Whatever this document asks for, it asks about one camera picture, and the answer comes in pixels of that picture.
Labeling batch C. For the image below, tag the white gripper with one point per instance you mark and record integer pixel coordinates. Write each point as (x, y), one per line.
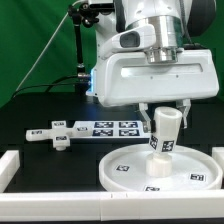
(128, 78)

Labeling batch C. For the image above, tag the white round table top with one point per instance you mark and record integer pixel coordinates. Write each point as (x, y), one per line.
(126, 169)

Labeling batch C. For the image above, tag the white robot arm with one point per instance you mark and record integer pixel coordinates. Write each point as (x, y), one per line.
(169, 18)

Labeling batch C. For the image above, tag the white marker sheet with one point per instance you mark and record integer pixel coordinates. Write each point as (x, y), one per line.
(109, 129)

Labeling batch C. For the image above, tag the white front fence bar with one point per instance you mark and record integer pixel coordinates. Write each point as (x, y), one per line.
(105, 206)

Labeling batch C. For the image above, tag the white cross-shaped table base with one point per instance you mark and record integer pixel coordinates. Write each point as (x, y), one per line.
(60, 134)

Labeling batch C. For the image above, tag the white left fence block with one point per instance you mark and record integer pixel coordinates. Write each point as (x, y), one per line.
(9, 164)

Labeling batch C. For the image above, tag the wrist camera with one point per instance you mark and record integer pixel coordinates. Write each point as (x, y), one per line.
(136, 39)

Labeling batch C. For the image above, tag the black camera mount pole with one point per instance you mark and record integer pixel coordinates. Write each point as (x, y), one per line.
(81, 16)

